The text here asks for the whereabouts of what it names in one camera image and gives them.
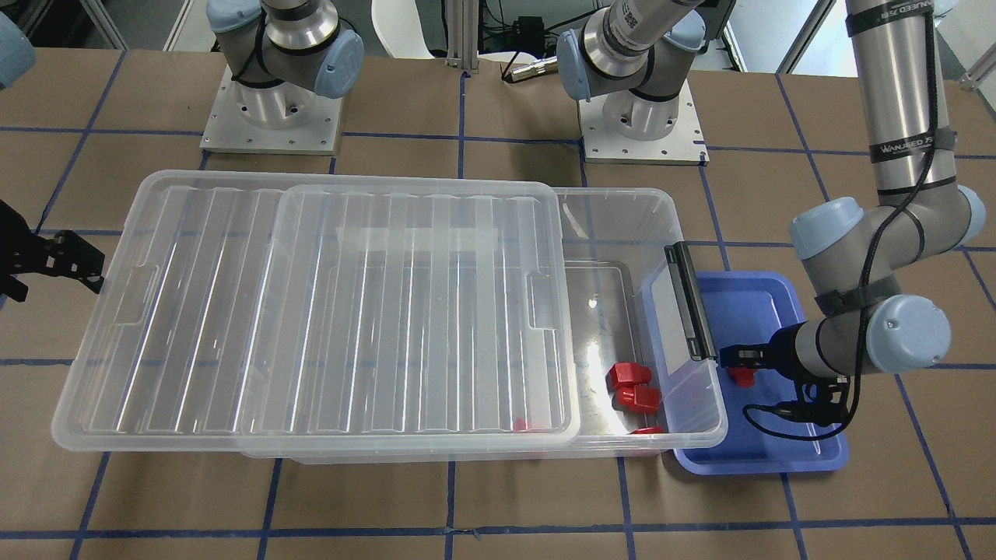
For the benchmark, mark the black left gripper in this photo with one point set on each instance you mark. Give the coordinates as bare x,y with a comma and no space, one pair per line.
780,348

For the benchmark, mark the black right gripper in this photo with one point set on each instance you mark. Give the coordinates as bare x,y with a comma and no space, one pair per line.
17,247

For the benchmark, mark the clear plastic box lid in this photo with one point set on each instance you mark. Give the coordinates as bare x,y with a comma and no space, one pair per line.
163,362

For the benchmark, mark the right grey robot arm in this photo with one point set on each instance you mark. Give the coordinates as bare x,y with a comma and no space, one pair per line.
289,66

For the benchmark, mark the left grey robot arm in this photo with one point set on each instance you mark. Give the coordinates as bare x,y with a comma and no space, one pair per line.
850,253

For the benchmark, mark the blue plastic tray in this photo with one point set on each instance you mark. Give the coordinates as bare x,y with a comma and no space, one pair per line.
747,307

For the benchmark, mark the clear plastic storage box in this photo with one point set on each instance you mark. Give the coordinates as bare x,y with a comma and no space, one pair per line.
622,327

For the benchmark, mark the black electronics box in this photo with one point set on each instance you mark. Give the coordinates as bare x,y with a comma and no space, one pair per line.
529,35

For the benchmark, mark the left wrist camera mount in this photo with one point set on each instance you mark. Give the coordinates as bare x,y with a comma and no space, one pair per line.
821,402

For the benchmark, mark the black box latch handle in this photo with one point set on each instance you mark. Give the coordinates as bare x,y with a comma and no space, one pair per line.
688,294

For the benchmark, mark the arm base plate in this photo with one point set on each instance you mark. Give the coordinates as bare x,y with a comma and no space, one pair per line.
620,128
282,120

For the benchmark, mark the silver cable connector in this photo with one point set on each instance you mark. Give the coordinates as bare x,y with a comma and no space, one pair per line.
513,73

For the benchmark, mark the aluminium frame post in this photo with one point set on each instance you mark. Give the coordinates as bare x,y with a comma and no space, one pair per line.
462,26

